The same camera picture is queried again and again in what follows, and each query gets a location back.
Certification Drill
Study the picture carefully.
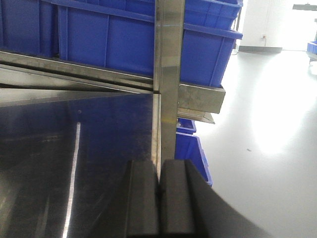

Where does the blue crate lower shelf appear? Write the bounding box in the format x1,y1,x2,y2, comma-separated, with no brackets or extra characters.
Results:
174,118,213,187

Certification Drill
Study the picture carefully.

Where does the large blue crate right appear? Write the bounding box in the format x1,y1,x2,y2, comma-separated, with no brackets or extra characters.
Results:
54,0,243,87

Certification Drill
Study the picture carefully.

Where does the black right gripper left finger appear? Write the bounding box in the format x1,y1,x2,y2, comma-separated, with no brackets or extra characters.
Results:
124,161,159,238

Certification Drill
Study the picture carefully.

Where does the distant blue crate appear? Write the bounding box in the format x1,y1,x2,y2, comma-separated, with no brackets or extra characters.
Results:
307,41,317,55

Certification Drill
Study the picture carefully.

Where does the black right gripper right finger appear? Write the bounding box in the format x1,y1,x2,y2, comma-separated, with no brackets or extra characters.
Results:
160,160,272,238

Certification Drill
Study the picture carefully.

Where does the blue crate upper left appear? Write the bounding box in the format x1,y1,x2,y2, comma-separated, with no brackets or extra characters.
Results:
0,0,58,57

